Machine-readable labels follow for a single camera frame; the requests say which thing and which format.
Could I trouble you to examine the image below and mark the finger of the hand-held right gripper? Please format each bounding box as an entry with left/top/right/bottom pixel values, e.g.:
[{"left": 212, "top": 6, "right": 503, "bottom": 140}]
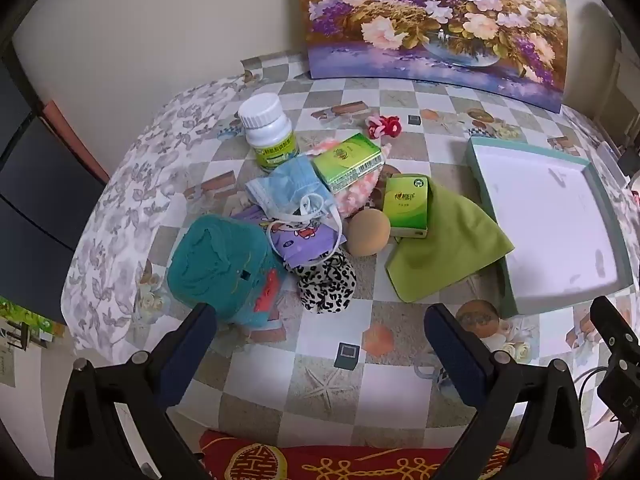
[{"left": 590, "top": 296, "right": 640, "bottom": 361}]

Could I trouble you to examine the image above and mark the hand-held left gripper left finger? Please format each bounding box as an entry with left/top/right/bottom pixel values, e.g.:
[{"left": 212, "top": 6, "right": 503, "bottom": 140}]
[{"left": 54, "top": 302, "right": 218, "bottom": 480}]

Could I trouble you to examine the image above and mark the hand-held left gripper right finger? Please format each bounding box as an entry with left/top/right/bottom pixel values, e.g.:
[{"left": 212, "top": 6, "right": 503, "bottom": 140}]
[{"left": 424, "top": 304, "right": 588, "bottom": 480}]

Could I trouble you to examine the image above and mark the teal towel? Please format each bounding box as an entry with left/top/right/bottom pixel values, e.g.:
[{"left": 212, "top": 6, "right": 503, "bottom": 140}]
[{"left": 166, "top": 215, "right": 286, "bottom": 331}]

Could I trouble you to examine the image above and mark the teal shallow box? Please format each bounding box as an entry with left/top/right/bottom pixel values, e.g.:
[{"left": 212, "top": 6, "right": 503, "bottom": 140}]
[{"left": 466, "top": 136, "right": 632, "bottom": 319}]

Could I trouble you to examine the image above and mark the leopard print cloth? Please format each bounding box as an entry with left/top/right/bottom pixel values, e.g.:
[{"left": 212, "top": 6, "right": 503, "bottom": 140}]
[{"left": 284, "top": 250, "right": 357, "bottom": 315}]

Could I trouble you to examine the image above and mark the beige sponge ball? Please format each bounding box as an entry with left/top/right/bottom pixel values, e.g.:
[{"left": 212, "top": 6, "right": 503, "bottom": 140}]
[{"left": 347, "top": 208, "right": 391, "bottom": 257}]

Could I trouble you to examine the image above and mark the purple cartoon packet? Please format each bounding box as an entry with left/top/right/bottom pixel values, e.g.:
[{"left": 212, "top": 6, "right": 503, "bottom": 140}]
[{"left": 230, "top": 205, "right": 343, "bottom": 266}]

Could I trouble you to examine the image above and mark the blue face mask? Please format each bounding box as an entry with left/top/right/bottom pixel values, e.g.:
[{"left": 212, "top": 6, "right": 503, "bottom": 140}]
[{"left": 245, "top": 156, "right": 347, "bottom": 261}]

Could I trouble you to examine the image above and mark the green tissue pack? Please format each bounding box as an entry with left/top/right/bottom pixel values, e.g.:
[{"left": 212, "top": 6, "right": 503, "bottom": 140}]
[
  {"left": 382, "top": 174, "right": 433, "bottom": 238},
  {"left": 312, "top": 132, "right": 386, "bottom": 193}
]

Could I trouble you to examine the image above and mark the green cloth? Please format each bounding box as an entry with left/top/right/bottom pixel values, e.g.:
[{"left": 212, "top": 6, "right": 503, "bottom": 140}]
[{"left": 385, "top": 177, "right": 516, "bottom": 303}]

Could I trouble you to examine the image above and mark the green printed paper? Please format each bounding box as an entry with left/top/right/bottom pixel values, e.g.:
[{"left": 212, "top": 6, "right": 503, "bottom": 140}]
[{"left": 0, "top": 296, "right": 66, "bottom": 343}]

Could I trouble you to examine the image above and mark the checkered printed tablecloth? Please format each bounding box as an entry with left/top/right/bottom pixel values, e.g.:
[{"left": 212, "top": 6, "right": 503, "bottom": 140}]
[{"left": 60, "top": 52, "right": 640, "bottom": 451}]

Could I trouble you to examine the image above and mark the dark cabinet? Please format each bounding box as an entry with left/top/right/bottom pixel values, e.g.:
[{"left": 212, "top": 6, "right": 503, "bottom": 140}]
[{"left": 0, "top": 57, "right": 110, "bottom": 323}]

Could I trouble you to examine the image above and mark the white pill bottle green label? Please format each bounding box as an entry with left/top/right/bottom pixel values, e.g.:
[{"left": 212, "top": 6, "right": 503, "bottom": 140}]
[{"left": 237, "top": 94, "right": 301, "bottom": 173}]

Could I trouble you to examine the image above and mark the red pink hair scrunchie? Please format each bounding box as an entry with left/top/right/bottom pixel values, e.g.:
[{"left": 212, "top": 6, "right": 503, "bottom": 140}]
[{"left": 366, "top": 114, "right": 403, "bottom": 140}]

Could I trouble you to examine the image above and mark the orange panel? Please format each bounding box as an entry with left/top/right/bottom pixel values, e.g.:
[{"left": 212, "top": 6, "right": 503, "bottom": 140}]
[{"left": 40, "top": 100, "right": 111, "bottom": 183}]

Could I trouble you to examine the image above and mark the flower painting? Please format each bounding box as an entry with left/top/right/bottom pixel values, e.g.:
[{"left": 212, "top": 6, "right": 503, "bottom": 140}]
[{"left": 294, "top": 0, "right": 571, "bottom": 113}]

